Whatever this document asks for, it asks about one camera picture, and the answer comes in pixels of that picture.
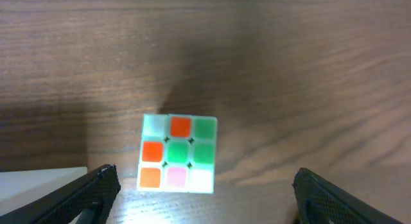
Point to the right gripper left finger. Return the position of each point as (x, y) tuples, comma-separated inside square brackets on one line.
[(90, 198)]

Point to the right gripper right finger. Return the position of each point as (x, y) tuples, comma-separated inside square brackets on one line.
[(320, 201)]

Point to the multicoloured puzzle cube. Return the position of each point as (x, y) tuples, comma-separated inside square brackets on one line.
[(177, 153)]

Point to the white cardboard box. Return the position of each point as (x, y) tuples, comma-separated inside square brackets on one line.
[(19, 188)]

